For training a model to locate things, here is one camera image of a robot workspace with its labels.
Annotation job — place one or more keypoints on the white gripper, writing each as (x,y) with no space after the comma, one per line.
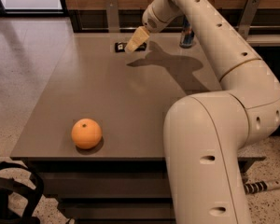
(150,20)

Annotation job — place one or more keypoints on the black rxbar chocolate bar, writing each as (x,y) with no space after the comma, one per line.
(123,47)

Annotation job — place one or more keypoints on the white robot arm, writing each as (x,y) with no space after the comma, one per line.
(203,132)

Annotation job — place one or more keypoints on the blue silver energy drink can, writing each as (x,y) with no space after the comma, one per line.
(187,35)

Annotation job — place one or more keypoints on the orange fruit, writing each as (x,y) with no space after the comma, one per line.
(86,133)

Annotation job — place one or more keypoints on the grey upper drawer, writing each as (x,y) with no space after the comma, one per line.
(106,185)

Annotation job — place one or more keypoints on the grey drawer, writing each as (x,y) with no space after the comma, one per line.
(123,211)
(106,185)

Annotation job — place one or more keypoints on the grey lower drawer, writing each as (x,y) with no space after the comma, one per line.
(123,211)

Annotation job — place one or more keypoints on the black white striped power strip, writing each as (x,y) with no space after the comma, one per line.
(253,188)

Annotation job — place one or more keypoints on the black chair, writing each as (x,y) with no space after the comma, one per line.
(9,186)

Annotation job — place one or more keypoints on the left metal wall bracket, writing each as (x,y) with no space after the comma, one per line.
(112,14)

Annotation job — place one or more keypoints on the metal wall bracket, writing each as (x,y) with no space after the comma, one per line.
(247,16)
(112,14)

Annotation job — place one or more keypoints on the right metal wall bracket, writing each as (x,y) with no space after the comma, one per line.
(247,16)

